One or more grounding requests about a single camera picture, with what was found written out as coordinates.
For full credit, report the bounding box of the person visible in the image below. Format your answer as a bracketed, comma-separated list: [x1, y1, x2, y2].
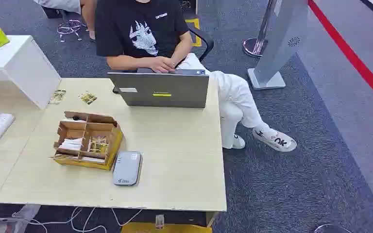
[94, 0, 298, 153]

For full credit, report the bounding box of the white cards stack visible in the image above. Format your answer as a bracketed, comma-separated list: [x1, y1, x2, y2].
[58, 137, 84, 152]

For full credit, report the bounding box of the loose printed card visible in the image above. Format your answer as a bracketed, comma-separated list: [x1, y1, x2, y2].
[78, 91, 98, 105]
[49, 89, 67, 105]

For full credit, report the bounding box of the white cable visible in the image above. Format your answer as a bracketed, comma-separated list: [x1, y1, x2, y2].
[0, 206, 144, 233]

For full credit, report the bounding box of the wooden card box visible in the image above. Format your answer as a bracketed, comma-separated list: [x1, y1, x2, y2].
[50, 111, 124, 171]

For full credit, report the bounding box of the chrome chair base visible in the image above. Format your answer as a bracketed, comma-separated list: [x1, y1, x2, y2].
[56, 19, 89, 43]

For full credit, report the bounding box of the chrome stanchion pole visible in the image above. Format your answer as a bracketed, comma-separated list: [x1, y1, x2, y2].
[242, 0, 278, 59]

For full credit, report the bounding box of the red barrier belt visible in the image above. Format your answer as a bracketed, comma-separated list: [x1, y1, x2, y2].
[307, 0, 373, 112]

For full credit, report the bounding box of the yellow box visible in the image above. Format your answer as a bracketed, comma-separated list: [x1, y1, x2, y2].
[120, 222, 213, 233]

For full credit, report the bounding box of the black office chair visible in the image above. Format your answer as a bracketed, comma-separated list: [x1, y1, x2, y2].
[180, 0, 215, 63]

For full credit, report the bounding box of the grey standing sign post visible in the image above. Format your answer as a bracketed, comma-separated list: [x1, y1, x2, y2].
[247, 0, 309, 90]

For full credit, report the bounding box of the white desk partition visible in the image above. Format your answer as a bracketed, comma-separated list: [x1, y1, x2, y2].
[0, 34, 62, 111]

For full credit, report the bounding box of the yellow printed cards stack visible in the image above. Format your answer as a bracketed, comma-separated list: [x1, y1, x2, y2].
[88, 136, 110, 155]

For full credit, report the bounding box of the grey laptop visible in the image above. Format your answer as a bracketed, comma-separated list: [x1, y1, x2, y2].
[107, 68, 210, 109]

